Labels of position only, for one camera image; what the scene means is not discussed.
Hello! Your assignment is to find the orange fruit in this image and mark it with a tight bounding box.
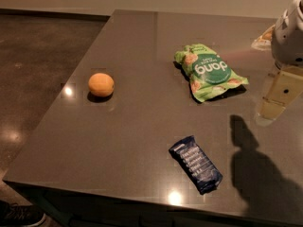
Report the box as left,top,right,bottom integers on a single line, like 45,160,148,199
88,73,115,97

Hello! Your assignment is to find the green rice chip bag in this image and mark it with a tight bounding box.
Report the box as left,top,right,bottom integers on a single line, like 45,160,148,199
174,44,248,102

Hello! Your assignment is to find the small snack packet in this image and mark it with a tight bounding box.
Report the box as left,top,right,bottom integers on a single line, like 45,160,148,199
251,26,275,51

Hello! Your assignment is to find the black shoe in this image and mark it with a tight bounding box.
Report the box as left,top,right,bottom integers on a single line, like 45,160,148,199
0,201,46,227

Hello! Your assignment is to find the blue rxbar blueberry bar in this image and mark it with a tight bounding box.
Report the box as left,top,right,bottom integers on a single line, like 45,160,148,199
169,135,223,195

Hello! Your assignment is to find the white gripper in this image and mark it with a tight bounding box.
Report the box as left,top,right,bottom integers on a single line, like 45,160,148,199
256,0,303,126

